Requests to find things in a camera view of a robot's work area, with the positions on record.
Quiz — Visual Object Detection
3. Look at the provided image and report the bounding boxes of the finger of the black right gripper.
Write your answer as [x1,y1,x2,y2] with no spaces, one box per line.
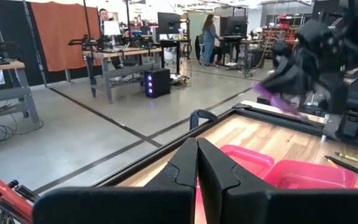
[259,60,313,99]
[270,40,296,68]

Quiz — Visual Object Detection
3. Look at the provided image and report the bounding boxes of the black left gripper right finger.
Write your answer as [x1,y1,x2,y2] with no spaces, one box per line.
[197,138,358,224]

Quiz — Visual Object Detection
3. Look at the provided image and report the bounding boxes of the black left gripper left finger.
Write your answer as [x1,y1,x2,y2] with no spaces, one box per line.
[32,138,198,224]

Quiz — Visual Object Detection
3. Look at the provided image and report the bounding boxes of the purple scissors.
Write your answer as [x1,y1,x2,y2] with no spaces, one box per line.
[252,82,301,115]

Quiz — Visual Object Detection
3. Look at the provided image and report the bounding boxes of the pink plastic pencil box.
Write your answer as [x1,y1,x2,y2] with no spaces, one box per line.
[194,144,357,224]

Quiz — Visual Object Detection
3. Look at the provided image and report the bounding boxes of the yellow pencil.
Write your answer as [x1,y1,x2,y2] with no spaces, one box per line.
[334,151,358,170]

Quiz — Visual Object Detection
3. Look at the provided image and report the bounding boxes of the black pencil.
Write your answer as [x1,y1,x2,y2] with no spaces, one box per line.
[324,155,358,184]

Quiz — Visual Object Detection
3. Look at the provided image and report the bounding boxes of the red shelving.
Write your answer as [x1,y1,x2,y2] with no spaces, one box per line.
[261,14,298,44]

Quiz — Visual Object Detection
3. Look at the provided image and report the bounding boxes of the black desk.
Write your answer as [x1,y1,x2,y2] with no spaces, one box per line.
[159,38,193,75]
[218,35,265,72]

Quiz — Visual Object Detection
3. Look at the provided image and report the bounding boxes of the black monitor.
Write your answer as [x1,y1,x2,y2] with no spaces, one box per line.
[157,12,182,35]
[227,16,249,37]

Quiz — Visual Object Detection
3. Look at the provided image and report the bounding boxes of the person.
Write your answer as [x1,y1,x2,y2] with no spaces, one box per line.
[201,13,221,67]
[98,7,113,35]

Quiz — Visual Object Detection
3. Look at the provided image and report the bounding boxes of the black table clamp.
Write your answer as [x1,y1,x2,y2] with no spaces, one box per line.
[189,109,219,131]

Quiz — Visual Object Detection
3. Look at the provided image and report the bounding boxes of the black computer tower purple lights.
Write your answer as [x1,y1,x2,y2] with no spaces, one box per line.
[144,68,172,99]

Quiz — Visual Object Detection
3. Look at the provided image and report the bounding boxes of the wooden-top grey workbench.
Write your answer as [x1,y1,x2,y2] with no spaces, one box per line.
[81,46,163,105]
[0,60,43,127]

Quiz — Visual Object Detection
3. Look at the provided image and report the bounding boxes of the white lampshade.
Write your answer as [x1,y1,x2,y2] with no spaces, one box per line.
[103,20,122,37]

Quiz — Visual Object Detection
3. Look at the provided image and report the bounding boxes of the orange fabric panel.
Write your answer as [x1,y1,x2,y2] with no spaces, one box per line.
[29,1,103,73]

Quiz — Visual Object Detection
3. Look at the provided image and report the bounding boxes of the black metal table frame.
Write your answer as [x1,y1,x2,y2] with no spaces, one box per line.
[93,104,326,187]

